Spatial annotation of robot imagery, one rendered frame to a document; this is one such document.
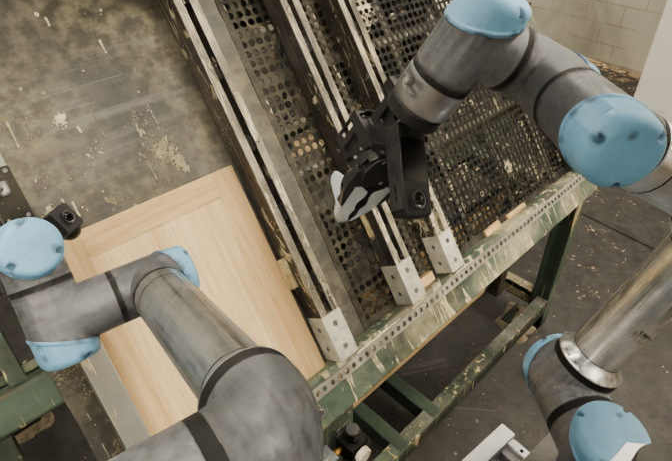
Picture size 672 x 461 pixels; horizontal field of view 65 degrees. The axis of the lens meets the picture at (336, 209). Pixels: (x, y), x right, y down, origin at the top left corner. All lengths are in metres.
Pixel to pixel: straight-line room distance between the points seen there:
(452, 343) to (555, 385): 1.70
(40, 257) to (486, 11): 0.57
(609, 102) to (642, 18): 5.81
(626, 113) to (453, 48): 0.18
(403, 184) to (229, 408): 0.32
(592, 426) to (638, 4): 5.61
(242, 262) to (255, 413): 0.90
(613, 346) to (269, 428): 0.68
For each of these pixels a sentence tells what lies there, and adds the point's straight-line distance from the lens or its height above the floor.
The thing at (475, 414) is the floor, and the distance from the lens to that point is 2.48.
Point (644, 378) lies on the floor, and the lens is 2.87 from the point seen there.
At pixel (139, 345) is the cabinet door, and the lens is 1.22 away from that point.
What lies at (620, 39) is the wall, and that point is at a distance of 6.44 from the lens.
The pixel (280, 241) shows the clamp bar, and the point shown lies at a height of 1.19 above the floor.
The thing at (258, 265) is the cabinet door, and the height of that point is 1.15.
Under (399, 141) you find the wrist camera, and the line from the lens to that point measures 0.62.
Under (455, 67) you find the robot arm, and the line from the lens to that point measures 0.58.
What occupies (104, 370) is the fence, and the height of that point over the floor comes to 1.14.
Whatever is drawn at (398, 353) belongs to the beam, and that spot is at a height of 0.83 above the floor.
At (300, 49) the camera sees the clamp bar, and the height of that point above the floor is 1.55.
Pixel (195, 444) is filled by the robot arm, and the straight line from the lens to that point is 0.41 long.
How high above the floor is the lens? 2.01
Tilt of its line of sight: 35 degrees down
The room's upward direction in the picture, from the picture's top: straight up
